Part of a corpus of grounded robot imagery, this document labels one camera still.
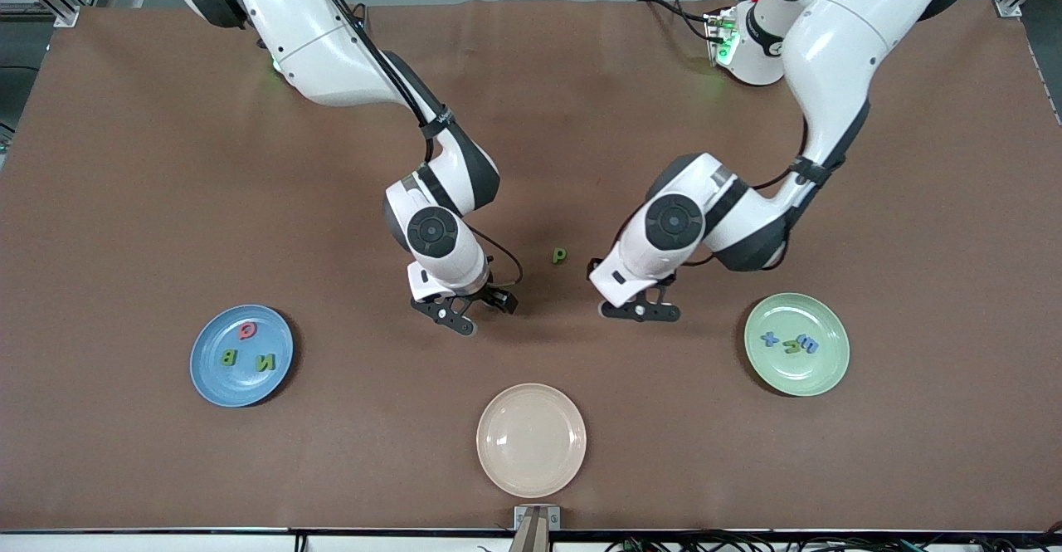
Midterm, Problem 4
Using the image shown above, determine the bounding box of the brown table mat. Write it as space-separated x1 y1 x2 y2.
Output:
0 0 1062 532

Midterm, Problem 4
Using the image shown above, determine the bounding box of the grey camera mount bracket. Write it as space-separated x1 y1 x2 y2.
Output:
513 505 562 552

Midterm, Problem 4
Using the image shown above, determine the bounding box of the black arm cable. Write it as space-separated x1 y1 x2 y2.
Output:
299 0 524 289
747 116 814 192

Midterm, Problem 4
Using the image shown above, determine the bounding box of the black base cable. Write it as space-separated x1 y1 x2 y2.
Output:
637 0 723 42

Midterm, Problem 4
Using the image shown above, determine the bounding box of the green plate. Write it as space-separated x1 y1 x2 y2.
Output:
743 292 850 398

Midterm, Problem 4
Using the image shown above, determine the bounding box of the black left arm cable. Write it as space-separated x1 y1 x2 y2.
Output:
747 116 814 192

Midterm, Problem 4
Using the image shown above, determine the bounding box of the blue plate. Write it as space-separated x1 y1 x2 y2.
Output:
189 304 295 408

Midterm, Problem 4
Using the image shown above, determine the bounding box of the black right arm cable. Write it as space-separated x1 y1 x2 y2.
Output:
299 0 524 289

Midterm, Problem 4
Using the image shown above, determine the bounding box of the white table edge rail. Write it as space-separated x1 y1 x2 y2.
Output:
0 527 1062 552

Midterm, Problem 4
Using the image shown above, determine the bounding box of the beige plate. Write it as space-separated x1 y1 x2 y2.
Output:
476 383 587 499

